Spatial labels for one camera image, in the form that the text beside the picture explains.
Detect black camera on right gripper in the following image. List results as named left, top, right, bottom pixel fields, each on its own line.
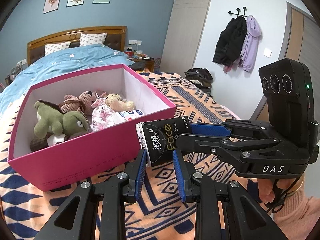
left=259, top=58, right=318, bottom=150

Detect black hanging jacket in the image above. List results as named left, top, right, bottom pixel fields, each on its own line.
left=213, top=16, right=247, bottom=67

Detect dark garment on bed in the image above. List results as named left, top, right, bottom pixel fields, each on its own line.
left=130, top=61, right=145, bottom=71

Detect pink sleeved right forearm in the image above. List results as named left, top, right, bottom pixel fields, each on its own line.
left=273, top=182, right=319, bottom=239

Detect lilac hanging hoodie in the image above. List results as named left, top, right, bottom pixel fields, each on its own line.
left=239, top=15, right=261, bottom=73

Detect left patterned pillow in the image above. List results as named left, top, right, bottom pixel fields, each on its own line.
left=44, top=42, right=71, bottom=56

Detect white wall socket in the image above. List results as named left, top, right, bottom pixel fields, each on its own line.
left=129, top=40, right=142, bottom=46

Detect black Face tissue pack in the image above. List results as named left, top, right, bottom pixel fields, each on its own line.
left=136, top=116, right=191, bottom=167

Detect green dinosaur plush toy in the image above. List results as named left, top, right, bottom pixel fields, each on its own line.
left=34, top=100, right=89, bottom=139

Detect pink floral drawstring pouch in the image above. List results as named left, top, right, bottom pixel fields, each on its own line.
left=91, top=98, right=126, bottom=132

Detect black wall coat hooks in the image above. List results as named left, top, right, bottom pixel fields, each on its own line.
left=228, top=7, right=248, bottom=18

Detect wooden nightstand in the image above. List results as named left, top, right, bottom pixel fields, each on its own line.
left=130, top=58, right=155, bottom=73

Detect beige teddy bear plush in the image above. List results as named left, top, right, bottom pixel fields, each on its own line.
left=105, top=93, right=136, bottom=112

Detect pink cardboard box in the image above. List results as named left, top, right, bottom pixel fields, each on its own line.
left=8, top=64, right=176, bottom=191

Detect right patterned pillow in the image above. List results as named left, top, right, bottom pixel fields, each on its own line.
left=79, top=33, right=107, bottom=47

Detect wooden headboard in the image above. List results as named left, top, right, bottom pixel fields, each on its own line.
left=27, top=26, right=127, bottom=66

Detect person's right hand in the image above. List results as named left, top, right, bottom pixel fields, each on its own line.
left=257, top=175, right=305, bottom=213

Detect light blue duvet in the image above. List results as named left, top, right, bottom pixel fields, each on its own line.
left=1, top=44, right=134, bottom=115

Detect patterned pillow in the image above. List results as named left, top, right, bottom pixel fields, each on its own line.
left=79, top=33, right=107, bottom=47
left=44, top=42, right=71, bottom=56

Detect left framed flower picture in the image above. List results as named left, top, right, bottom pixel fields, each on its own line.
left=43, top=0, right=60, bottom=14

